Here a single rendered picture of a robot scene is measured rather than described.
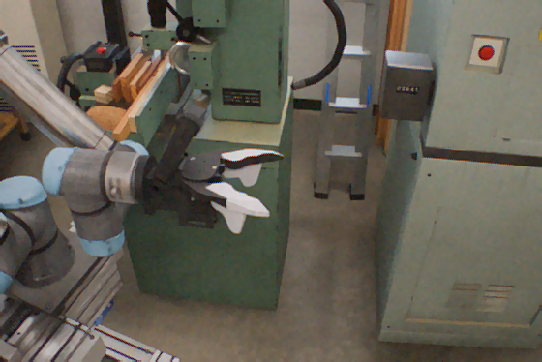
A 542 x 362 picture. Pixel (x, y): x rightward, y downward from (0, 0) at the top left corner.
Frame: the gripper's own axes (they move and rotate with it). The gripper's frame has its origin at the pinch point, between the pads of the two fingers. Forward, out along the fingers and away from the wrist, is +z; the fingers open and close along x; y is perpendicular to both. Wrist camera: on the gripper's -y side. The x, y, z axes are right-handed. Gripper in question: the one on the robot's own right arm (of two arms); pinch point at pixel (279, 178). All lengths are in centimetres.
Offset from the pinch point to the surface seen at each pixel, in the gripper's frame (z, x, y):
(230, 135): -23, -77, 34
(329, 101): 5, -154, 52
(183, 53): -37, -79, 9
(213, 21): -26, -72, -3
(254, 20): -17, -80, -1
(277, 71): -10, -82, 14
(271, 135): -11, -79, 33
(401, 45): 39, -193, 35
